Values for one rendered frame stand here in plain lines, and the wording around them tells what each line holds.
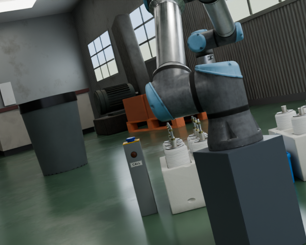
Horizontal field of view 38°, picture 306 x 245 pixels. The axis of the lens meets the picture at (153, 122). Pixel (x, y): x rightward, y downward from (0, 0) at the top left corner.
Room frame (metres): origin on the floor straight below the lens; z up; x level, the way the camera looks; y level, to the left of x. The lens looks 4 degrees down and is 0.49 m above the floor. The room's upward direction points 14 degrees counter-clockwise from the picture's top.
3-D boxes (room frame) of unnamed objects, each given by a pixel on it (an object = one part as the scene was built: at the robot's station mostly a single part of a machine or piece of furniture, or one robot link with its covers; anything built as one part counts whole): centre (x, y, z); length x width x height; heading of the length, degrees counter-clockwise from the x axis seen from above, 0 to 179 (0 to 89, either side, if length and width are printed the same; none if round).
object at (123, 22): (7.64, 0.40, 0.97); 1.18 x 1.16 x 1.94; 24
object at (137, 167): (1.86, 0.11, 0.16); 0.07 x 0.07 x 0.31; 0
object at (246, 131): (1.21, -0.21, 0.35); 0.15 x 0.15 x 0.10
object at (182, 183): (1.93, -0.18, 0.09); 0.39 x 0.39 x 0.18; 0
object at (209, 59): (1.92, -0.29, 0.56); 0.08 x 0.08 x 0.05
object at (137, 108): (6.12, -0.34, 0.25); 1.42 x 1.03 x 0.49; 24
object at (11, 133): (9.87, 2.47, 0.45); 2.39 x 1.93 x 0.90; 24
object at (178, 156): (1.81, -0.06, 0.16); 0.10 x 0.10 x 0.18
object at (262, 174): (1.21, -0.21, 0.15); 0.18 x 0.18 x 0.30; 24
